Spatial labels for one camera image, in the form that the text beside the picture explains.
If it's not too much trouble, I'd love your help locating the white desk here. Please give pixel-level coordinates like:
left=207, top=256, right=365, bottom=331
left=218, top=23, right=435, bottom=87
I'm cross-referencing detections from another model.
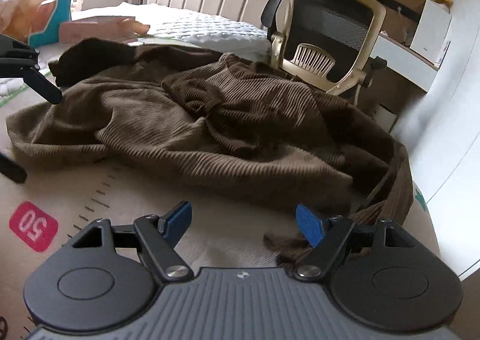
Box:
left=370, top=35, right=438, bottom=92

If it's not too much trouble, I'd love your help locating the brown corduroy garment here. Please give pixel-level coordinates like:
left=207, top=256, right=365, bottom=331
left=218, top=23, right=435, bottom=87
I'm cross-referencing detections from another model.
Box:
left=5, top=37, right=415, bottom=265

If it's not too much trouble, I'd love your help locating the white box on desk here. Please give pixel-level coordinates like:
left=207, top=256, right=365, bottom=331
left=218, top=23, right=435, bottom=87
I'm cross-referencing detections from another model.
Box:
left=410, top=0, right=452, bottom=64

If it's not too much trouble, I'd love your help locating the pink cardboard box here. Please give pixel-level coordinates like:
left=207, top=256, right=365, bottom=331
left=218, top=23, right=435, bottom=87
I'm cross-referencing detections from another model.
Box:
left=58, top=16, right=151, bottom=43

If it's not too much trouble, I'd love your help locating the cartoon ruler play mat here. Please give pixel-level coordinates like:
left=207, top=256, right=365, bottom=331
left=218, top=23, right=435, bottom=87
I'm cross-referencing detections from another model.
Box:
left=0, top=62, right=442, bottom=340

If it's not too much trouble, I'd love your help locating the white bin under desk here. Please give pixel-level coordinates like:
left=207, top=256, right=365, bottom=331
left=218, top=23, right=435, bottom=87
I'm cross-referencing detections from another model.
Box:
left=373, top=104, right=398, bottom=133

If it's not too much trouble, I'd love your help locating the white quilted mattress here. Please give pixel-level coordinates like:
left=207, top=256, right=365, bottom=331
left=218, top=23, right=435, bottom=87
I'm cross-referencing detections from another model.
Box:
left=37, top=1, right=273, bottom=63

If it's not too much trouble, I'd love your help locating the beige black office chair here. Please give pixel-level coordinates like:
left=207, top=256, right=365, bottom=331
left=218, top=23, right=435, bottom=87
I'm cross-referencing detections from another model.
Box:
left=261, top=0, right=386, bottom=95

